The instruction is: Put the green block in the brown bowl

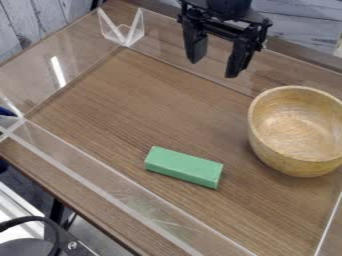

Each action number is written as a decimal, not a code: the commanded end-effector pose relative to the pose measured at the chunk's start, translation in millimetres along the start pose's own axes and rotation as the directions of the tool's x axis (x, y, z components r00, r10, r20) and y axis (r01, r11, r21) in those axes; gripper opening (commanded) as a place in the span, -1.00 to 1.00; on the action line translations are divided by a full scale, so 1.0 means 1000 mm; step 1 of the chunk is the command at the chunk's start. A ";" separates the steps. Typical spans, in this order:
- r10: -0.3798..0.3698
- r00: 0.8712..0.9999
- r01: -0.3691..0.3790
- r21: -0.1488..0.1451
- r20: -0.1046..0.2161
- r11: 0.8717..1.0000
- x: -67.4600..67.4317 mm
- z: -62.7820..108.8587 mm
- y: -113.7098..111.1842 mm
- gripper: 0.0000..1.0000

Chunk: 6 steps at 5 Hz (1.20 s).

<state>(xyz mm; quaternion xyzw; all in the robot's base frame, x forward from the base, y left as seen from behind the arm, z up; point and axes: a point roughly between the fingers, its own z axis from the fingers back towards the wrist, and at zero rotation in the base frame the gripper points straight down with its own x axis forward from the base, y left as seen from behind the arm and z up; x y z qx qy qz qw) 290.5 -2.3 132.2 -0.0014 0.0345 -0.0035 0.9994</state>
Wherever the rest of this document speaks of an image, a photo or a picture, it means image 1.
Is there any clear acrylic corner bracket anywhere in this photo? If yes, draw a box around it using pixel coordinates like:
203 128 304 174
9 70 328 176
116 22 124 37
97 8 144 48

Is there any green rectangular block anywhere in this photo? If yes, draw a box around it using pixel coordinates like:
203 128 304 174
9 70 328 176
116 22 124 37
144 146 223 189

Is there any light wooden bowl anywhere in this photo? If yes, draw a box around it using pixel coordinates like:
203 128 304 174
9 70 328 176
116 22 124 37
247 85 342 178

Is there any clear acrylic tray wall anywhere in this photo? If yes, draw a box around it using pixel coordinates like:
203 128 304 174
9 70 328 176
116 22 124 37
0 0 342 256

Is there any black cable loop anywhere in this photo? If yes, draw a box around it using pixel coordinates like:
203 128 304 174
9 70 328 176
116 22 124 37
0 215 61 256

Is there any black table leg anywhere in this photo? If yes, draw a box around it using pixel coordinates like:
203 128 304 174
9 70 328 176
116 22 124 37
49 199 65 224

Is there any grey metal base plate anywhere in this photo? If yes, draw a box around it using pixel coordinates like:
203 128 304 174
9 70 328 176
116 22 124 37
0 230 98 256

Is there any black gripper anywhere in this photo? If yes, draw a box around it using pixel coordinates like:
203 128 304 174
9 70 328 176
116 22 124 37
177 0 272 78

